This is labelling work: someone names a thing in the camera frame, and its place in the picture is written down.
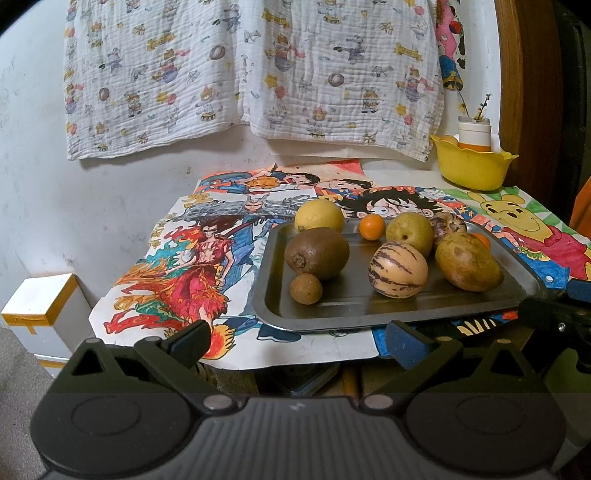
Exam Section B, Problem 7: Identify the brown kiwi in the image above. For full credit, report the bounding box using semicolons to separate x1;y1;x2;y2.
284;227;351;281

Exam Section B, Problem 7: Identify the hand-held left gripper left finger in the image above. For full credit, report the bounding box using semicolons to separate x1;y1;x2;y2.
54;320;241;415

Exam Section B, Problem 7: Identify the warrior and dragon drawing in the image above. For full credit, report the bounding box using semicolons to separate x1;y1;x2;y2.
90;191;379;370

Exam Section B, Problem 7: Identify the small striped round fruit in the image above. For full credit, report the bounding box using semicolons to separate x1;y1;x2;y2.
429;213;468;241

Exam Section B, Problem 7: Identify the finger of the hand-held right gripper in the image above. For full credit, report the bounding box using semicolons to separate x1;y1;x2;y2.
519;278;591;340

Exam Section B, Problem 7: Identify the white and orange jar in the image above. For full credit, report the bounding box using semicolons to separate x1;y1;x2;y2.
457;117;491;152

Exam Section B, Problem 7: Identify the printed white cloth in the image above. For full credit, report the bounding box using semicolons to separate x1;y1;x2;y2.
62;0;446;163

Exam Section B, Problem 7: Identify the yellow lemon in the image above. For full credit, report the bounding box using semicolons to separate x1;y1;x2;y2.
294;198;345;233

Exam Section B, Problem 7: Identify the wooden door frame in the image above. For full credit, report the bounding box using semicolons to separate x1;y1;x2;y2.
494;0;532;185

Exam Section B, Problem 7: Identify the brown-green mango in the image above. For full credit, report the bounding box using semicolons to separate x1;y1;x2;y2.
435;232;504;292

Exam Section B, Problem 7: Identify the white box with yellow tape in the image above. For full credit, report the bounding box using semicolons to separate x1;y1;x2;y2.
1;273;93;379

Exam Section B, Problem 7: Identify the yellow pear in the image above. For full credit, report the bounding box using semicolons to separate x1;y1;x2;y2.
385;212;435;257

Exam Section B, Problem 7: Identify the striped pepino melon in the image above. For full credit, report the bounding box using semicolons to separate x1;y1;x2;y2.
368;241;429;298

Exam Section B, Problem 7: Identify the small brown longan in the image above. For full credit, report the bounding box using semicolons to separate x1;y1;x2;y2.
289;273;323;305

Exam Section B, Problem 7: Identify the yellow plastic bowl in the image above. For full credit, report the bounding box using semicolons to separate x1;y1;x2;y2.
429;134;519;191

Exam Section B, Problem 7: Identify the colourful wall poster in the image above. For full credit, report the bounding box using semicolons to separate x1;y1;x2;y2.
434;0;465;92

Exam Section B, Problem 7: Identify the metal baking tray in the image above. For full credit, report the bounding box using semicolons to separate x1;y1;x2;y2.
252;217;548;333

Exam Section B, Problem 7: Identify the orange cloth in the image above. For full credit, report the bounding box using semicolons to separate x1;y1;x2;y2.
569;178;591;232

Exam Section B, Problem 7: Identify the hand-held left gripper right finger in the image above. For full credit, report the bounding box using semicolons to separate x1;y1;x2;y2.
361;320;550;413

